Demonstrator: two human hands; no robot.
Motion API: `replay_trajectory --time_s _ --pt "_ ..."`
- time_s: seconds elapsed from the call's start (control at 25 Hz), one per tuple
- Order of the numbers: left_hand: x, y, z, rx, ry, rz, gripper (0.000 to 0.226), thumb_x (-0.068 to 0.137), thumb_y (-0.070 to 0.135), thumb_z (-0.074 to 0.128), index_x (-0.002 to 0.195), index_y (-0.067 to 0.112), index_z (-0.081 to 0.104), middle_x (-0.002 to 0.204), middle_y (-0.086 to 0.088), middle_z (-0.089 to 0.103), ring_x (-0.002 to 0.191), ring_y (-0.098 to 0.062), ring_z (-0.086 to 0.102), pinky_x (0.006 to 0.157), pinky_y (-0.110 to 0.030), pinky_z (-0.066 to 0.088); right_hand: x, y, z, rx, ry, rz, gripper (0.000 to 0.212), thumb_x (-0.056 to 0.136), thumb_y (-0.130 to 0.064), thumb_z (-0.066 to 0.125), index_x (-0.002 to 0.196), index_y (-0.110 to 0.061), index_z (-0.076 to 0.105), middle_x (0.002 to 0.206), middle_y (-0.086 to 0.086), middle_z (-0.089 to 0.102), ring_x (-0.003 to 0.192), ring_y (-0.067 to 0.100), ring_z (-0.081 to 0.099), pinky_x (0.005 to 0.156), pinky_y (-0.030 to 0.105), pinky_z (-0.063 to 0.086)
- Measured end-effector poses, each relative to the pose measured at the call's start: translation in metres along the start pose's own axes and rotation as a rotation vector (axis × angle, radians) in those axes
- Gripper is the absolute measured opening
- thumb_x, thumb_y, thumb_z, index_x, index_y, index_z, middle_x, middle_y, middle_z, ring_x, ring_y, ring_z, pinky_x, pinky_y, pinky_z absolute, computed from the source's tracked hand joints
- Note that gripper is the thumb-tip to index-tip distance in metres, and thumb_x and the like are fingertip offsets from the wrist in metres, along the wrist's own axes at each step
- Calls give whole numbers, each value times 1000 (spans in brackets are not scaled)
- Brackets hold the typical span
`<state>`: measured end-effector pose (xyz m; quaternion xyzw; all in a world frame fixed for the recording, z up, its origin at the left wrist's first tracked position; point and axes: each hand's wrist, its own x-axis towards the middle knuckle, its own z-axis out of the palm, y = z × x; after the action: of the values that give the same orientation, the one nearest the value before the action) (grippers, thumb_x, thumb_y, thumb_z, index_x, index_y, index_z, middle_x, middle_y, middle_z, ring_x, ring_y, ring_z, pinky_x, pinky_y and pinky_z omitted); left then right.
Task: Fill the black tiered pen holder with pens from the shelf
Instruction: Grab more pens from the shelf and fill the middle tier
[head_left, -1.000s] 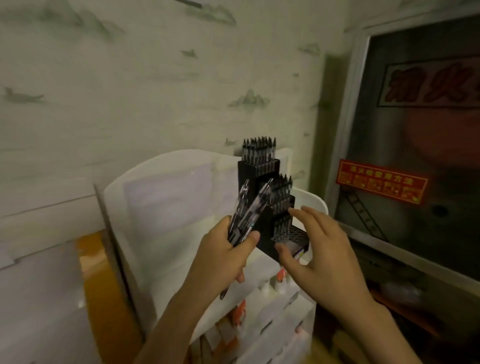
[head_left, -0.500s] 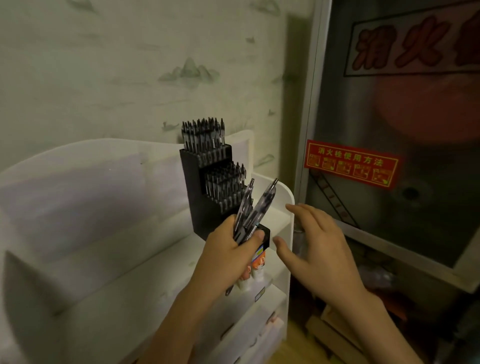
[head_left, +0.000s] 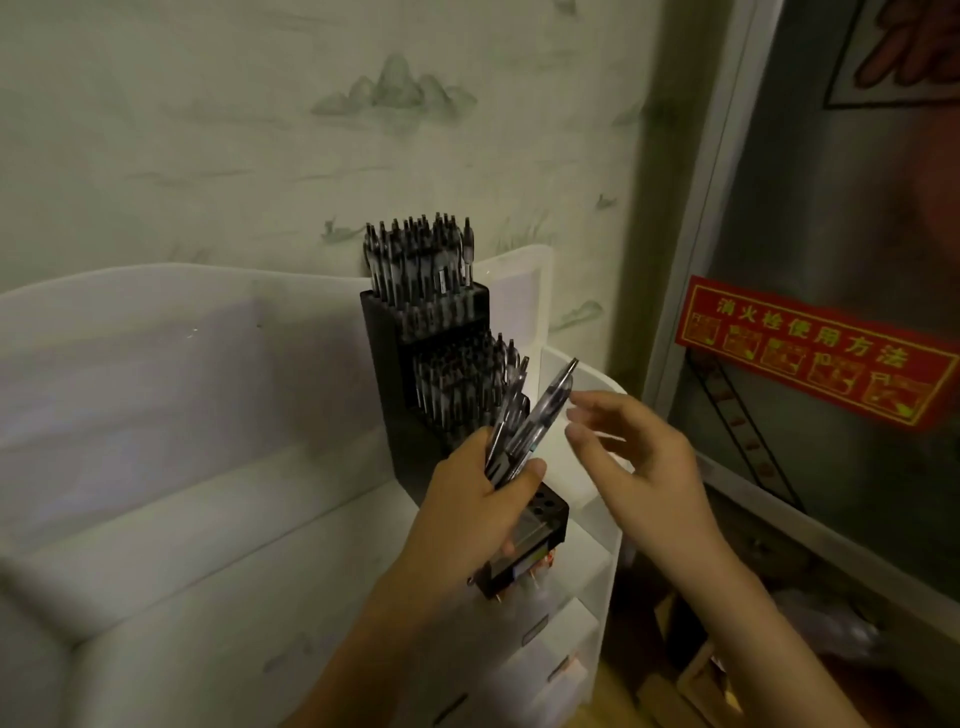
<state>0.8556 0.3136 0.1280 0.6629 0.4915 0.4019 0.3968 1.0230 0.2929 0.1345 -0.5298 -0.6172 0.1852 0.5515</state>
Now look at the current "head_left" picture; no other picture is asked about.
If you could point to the person's left forearm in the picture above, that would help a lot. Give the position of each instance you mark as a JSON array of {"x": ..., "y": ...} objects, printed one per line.
[{"x": 352, "y": 667}]

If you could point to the person's right forearm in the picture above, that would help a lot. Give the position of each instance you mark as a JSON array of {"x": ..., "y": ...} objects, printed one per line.
[{"x": 765, "y": 660}]

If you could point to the row of black pens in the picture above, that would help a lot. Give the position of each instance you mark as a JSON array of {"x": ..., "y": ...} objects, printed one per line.
[{"x": 420, "y": 262}]

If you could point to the bunch of black pens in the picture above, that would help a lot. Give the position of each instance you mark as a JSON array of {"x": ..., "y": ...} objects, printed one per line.
[{"x": 536, "y": 420}]

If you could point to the red sign plate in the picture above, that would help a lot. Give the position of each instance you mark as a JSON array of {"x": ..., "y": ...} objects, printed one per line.
[{"x": 810, "y": 349}]

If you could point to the black tiered pen holder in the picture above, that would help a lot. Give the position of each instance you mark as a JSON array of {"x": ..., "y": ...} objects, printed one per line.
[{"x": 390, "y": 390}]

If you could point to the person's left hand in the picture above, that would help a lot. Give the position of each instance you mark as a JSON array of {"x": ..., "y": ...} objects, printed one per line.
[{"x": 457, "y": 525}]

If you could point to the white sign with red print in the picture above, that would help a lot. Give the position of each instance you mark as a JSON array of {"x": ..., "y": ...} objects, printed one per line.
[{"x": 900, "y": 52}]

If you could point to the grey door frame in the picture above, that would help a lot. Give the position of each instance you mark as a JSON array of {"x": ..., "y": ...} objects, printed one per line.
[{"x": 712, "y": 150}]

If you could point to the dark glass cabinet door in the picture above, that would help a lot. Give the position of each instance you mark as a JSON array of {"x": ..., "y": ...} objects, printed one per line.
[{"x": 825, "y": 187}]

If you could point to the person's right hand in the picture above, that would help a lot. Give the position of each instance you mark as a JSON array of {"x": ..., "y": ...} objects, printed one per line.
[{"x": 660, "y": 495}]

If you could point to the white curved-back shelf unit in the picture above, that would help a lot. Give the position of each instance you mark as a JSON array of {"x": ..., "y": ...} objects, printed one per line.
[{"x": 187, "y": 570}]

